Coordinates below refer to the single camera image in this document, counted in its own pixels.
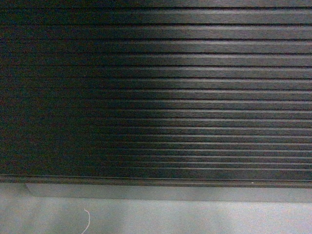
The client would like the black checkout counter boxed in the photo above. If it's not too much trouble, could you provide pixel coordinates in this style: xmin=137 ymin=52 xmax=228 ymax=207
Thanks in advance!
xmin=0 ymin=0 xmax=312 ymax=202

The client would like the white thread on floor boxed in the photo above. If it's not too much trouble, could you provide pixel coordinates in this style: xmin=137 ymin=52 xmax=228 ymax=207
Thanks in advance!
xmin=81 ymin=208 xmax=91 ymax=234

